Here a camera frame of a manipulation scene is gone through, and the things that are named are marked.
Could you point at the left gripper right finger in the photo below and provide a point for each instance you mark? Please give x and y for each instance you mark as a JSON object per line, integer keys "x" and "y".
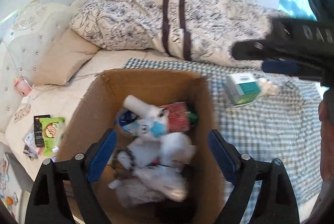
{"x": 276, "y": 202}

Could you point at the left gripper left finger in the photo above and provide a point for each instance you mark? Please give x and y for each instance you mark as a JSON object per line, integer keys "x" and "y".
{"x": 48, "y": 200}

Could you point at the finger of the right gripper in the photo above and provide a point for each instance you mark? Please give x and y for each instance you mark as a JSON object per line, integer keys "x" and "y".
{"x": 270, "y": 49}
{"x": 292, "y": 69}

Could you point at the green white medicine box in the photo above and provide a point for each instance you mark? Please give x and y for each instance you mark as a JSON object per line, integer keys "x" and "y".
{"x": 242, "y": 88}

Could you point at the white plastic bottle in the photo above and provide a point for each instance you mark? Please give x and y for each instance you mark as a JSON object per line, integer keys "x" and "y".
{"x": 142, "y": 109}

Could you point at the person right hand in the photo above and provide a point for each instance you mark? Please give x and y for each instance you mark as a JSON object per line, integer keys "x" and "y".
{"x": 327, "y": 151}

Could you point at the cream lace fabric bundle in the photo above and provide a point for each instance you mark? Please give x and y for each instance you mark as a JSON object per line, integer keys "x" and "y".
{"x": 267, "y": 87}

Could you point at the black small box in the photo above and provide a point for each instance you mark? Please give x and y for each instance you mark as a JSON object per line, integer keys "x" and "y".
{"x": 37, "y": 126}

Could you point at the green checkered cloth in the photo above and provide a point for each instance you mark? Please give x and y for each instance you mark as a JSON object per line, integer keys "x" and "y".
{"x": 284, "y": 125}

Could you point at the floral beige quilt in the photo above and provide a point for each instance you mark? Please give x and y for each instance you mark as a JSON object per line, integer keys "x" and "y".
{"x": 193, "y": 30}

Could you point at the green snack packet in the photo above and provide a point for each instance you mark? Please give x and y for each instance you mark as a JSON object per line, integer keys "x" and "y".
{"x": 53, "y": 130}

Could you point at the white plush toy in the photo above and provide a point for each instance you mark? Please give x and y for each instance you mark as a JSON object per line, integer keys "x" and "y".
{"x": 150, "y": 168}

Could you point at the cardboard box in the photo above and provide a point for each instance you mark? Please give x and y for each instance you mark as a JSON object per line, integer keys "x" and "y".
{"x": 96, "y": 112}

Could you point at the pink small cup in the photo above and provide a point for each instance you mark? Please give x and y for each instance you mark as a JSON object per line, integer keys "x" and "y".
{"x": 22, "y": 85}

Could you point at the beige pillow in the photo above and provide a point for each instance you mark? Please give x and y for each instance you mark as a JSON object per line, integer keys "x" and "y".
{"x": 63, "y": 59}

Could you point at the white tufted headboard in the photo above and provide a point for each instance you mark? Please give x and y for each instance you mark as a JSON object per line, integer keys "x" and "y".
{"x": 34, "y": 30}

